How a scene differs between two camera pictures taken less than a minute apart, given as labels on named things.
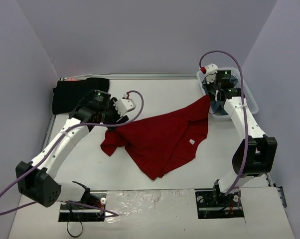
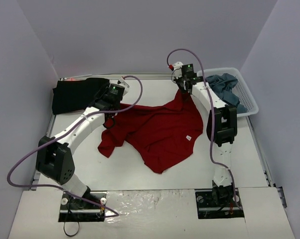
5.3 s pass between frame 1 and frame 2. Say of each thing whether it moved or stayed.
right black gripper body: moved
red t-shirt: moved
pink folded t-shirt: stayed
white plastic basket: stayed
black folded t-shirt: stayed
